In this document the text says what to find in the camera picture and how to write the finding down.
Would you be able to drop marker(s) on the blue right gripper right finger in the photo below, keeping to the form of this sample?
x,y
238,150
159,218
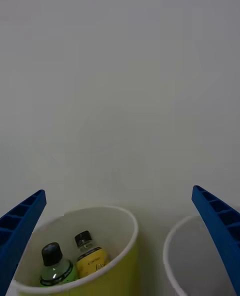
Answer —
x,y
222,228

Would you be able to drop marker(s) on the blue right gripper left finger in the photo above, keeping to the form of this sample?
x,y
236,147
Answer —
x,y
18,231

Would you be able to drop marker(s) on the yellow plastic bottle black cap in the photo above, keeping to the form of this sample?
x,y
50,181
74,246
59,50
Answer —
x,y
90,257

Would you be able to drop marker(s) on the grey plastic waste bin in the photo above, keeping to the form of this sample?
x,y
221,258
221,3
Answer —
x,y
190,258

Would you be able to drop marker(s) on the green plastic bottle black cap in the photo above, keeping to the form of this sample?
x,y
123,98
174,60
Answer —
x,y
56,267

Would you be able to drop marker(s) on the yellow-green plastic waste bin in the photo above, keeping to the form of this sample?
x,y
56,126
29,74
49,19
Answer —
x,y
110,256

